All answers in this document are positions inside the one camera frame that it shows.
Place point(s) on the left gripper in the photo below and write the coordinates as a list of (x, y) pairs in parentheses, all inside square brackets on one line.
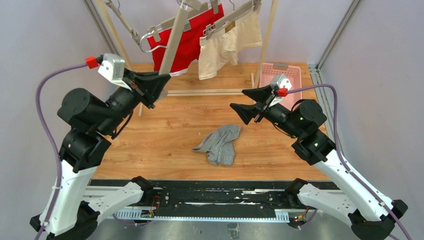
[(139, 93)]

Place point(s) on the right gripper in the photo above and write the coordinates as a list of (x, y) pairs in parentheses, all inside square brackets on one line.
[(263, 108)]

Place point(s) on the grey striped underwear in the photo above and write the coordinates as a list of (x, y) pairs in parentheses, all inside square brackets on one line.
[(219, 146)]

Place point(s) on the beige clip hanger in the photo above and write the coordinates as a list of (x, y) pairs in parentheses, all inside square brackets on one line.
[(116, 10), (187, 9)]

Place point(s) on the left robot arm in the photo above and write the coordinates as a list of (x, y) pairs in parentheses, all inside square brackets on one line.
[(93, 124)]

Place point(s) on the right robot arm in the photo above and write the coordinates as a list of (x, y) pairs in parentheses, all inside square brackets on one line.
[(370, 214)]

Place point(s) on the red underwear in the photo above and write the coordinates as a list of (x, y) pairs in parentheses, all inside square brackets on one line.
[(189, 46)]

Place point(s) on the cream underwear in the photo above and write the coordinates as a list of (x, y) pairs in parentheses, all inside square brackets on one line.
[(225, 43)]

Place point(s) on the empty beige clip hanger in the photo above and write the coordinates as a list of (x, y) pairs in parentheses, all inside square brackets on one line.
[(116, 10)]

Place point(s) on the cream underwear hanger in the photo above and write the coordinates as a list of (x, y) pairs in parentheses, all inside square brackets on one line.
[(232, 16)]

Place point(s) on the pink plastic basket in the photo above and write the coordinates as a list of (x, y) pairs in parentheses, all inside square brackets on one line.
[(293, 73)]

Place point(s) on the wooden clothes rack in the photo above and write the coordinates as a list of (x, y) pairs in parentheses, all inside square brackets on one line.
[(98, 11)]

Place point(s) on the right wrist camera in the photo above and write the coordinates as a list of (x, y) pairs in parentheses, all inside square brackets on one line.
[(279, 85)]

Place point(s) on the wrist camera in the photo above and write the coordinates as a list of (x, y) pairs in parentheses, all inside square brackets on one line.
[(112, 69), (279, 85)]

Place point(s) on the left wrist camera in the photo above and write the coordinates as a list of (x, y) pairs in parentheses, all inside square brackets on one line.
[(112, 69)]

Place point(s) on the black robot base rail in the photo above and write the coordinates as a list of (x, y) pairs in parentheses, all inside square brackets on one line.
[(216, 201)]

